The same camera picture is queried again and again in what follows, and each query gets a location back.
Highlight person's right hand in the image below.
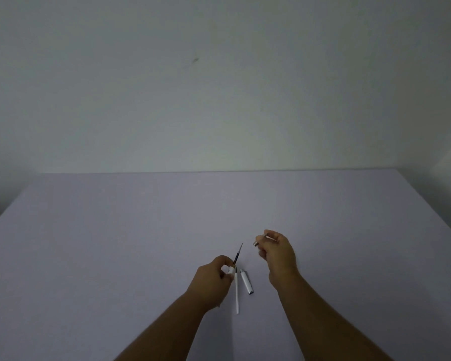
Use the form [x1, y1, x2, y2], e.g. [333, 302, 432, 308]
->
[256, 229, 301, 292]

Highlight person's left forearm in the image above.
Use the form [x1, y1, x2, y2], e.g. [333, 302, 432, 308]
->
[114, 289, 211, 361]

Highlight white pen barrel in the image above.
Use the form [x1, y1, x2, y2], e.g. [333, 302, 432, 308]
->
[225, 265, 240, 315]

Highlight person's left hand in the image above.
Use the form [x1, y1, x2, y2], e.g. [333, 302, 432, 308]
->
[187, 255, 235, 315]

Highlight white pen cap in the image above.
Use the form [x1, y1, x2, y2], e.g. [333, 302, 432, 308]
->
[240, 270, 255, 295]

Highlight person's right forearm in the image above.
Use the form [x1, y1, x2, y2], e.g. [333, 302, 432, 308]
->
[275, 274, 394, 361]

